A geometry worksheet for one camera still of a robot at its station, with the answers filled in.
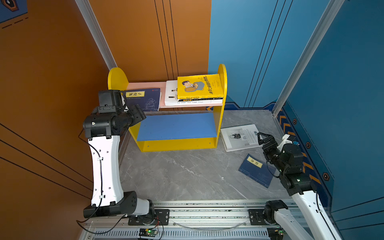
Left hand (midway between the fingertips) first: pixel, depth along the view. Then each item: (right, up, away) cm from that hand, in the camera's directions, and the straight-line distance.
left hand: (137, 112), depth 65 cm
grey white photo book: (+55, -14, +34) cm, 66 cm away
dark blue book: (+63, -32, +24) cm, 74 cm away
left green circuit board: (+3, -57, +6) cm, 57 cm away
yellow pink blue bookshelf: (+11, -7, +28) cm, 31 cm away
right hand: (+56, -12, +7) cm, 57 cm away
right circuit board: (+64, -57, +6) cm, 86 cm away
